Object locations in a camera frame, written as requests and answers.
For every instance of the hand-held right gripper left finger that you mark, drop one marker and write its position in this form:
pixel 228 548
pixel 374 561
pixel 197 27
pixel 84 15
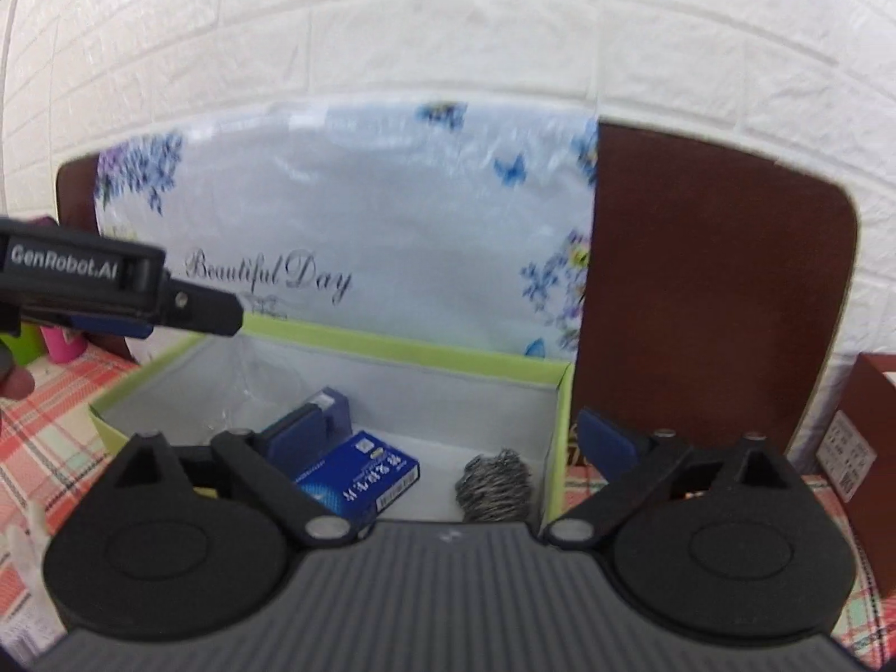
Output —
pixel 290 444

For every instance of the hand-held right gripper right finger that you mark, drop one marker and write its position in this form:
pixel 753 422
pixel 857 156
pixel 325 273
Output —
pixel 605 444

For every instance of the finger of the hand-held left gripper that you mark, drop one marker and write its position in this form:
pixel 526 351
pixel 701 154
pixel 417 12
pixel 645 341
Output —
pixel 115 327
pixel 206 308

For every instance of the large green storage box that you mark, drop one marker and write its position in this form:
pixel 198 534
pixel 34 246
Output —
pixel 420 353

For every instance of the person's left hand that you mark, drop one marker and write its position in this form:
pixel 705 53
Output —
pixel 17 383

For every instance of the pink bottle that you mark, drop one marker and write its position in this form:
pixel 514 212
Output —
pixel 63 346

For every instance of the dark blue small box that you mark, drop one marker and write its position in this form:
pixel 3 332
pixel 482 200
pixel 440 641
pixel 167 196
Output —
pixel 339 413

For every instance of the blue printed small box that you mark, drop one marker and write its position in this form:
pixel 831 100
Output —
pixel 371 476

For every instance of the small green box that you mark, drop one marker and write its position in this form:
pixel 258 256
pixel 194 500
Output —
pixel 17 348

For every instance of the steel wool scrubber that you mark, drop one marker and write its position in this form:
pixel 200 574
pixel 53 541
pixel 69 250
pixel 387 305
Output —
pixel 493 486

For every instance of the plaid bed sheet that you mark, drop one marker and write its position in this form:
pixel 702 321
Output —
pixel 56 434

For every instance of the brown wooden headboard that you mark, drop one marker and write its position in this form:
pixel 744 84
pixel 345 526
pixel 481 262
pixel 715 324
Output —
pixel 700 259

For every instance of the floral printed plastic bag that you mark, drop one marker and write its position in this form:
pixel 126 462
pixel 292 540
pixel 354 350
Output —
pixel 392 210

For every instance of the brown side cabinet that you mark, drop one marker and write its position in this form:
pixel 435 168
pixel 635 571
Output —
pixel 861 427

